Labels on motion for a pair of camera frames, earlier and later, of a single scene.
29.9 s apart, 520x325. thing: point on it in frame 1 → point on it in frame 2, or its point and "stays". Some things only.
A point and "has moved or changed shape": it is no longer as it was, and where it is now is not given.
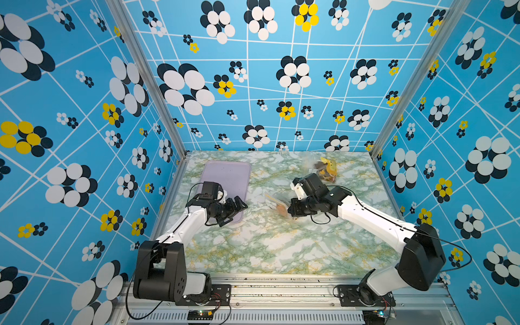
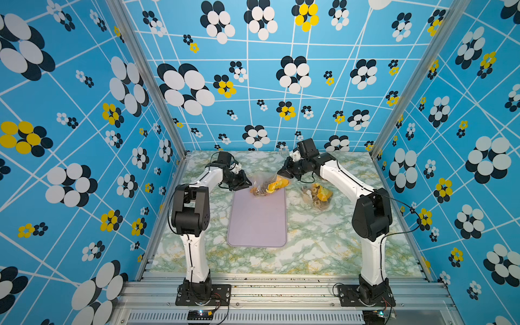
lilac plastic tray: [233, 176] has moved or changed shape
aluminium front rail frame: [294, 299] stays
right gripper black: [295, 211] → [284, 172]
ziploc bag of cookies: [327, 169] has moved or changed shape
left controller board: [200, 314] stays
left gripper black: [232, 209] → [241, 185]
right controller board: [374, 317] stays
